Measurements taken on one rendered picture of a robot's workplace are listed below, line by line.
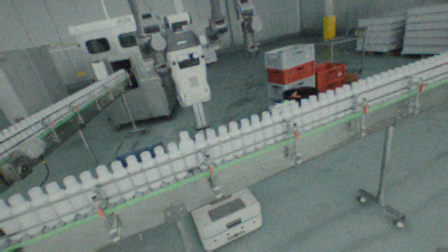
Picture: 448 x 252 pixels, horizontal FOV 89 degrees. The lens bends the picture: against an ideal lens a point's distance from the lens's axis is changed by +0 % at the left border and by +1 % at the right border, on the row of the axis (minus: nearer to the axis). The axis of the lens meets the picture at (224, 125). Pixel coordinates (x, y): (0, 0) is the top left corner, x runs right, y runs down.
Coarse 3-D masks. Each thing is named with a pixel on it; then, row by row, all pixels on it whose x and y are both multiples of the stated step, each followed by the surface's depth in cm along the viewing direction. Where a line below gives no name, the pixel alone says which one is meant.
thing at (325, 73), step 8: (320, 64) 399; (328, 64) 399; (336, 64) 385; (344, 64) 369; (320, 72) 352; (328, 72) 360; (336, 72) 367; (344, 72) 374; (320, 80) 358; (328, 80) 365; (336, 80) 372
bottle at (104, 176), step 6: (96, 168) 92; (102, 168) 91; (102, 174) 92; (108, 174) 93; (102, 180) 92; (108, 180) 93; (108, 186) 93; (114, 186) 95; (108, 192) 94; (114, 192) 95; (114, 198) 96; (120, 198) 98
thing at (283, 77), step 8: (304, 64) 328; (312, 64) 335; (272, 72) 336; (280, 72) 321; (288, 72) 317; (296, 72) 325; (304, 72) 332; (312, 72) 339; (272, 80) 342; (280, 80) 326; (288, 80) 322; (296, 80) 328
